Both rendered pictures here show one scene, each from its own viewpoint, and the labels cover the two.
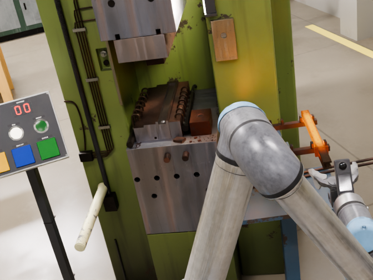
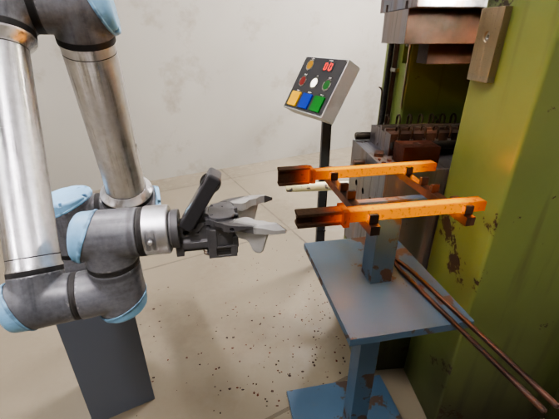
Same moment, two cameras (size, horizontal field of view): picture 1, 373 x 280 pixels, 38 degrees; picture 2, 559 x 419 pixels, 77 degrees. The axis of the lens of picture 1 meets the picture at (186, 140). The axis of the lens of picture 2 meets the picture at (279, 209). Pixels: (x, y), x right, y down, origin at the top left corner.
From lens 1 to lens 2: 183 cm
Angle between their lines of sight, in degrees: 66
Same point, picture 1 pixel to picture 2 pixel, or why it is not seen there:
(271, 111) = (494, 195)
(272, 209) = (331, 265)
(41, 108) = (336, 71)
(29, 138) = (315, 91)
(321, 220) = not seen: outside the picture
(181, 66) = not seen: hidden behind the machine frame
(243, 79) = (487, 124)
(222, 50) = (477, 61)
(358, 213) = (105, 212)
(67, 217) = not seen: hidden behind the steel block
